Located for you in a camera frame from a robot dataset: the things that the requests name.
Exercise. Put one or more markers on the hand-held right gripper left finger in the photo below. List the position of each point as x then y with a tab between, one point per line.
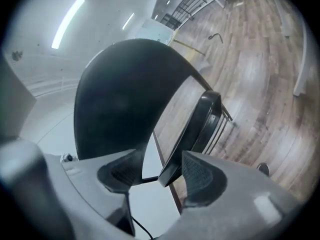
100	174

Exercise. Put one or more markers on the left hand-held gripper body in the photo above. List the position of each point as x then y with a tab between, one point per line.
68	157

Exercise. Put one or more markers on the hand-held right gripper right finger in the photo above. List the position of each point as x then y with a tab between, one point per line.
237	204

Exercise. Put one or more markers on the black folding chair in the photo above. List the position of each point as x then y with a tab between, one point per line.
120	96

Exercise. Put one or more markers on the rows of ceiling strip lights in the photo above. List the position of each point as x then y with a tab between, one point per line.
67	21

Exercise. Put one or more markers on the frosted glass partition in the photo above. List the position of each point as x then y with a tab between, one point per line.
155	30

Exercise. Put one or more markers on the black metal railing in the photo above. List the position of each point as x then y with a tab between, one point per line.
190	6

